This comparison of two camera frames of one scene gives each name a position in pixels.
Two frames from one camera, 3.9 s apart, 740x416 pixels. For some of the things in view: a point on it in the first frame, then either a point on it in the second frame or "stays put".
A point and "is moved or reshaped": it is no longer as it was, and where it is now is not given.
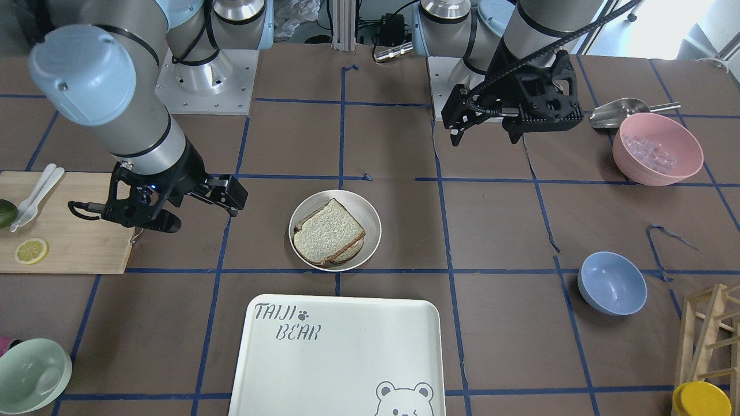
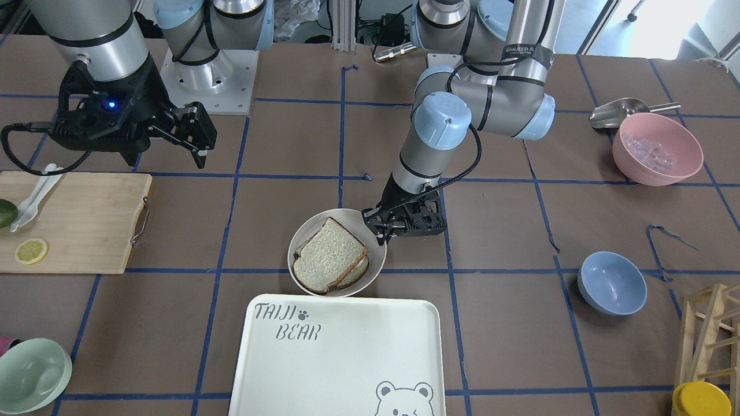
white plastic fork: (29, 214) stays put
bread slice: (347, 253) to (354, 276)
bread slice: (325, 231) to (328, 255)
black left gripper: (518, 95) to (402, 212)
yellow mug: (701, 398) stays put
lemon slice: (31, 251) stays put
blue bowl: (612, 283) stays put
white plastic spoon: (49, 170) stays put
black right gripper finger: (230, 194) to (196, 129)
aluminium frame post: (344, 16) stays put
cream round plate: (335, 230) is moved or reshaped
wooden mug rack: (709, 341) stays put
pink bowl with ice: (657, 150) stays put
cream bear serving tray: (334, 356) stays put
